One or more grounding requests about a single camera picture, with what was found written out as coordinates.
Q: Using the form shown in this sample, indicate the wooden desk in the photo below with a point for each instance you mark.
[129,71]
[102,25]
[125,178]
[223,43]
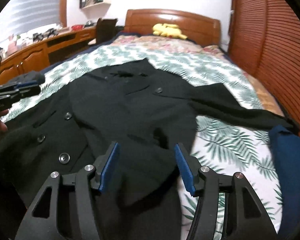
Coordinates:
[40,55]

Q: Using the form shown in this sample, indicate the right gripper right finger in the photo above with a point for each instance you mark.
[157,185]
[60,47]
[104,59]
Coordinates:
[245,217]

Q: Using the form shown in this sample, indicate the grey folded garment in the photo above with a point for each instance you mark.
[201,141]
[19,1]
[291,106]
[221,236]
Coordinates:
[28,77]

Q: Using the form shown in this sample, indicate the red bowl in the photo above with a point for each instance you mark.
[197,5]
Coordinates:
[77,27]

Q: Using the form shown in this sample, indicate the palm leaf bed sheet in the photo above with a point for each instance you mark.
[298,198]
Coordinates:
[225,147]

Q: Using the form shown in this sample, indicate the black button coat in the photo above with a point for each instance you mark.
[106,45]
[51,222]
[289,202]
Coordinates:
[147,111]

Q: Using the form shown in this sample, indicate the navy blue garment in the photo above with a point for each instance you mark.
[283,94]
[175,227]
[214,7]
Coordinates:
[285,148]

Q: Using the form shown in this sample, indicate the yellow plush toy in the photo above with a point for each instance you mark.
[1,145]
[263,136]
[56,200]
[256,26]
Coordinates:
[168,30]

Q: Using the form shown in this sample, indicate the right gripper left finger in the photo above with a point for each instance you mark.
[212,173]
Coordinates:
[41,218]

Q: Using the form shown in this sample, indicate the dark wooden chair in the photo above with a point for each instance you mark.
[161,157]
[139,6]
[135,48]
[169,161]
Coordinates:
[105,29]

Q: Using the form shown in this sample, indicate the floral quilt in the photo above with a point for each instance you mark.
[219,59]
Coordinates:
[172,45]

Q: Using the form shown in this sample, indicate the wooden headboard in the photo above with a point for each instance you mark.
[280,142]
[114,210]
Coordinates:
[203,30]

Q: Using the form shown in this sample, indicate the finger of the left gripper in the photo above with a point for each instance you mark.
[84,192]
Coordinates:
[12,94]
[20,84]

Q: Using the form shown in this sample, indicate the striped window blind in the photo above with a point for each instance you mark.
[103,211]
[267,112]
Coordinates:
[21,16]

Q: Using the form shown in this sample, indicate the wooden louvered wardrobe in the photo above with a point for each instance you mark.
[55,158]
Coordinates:
[265,42]

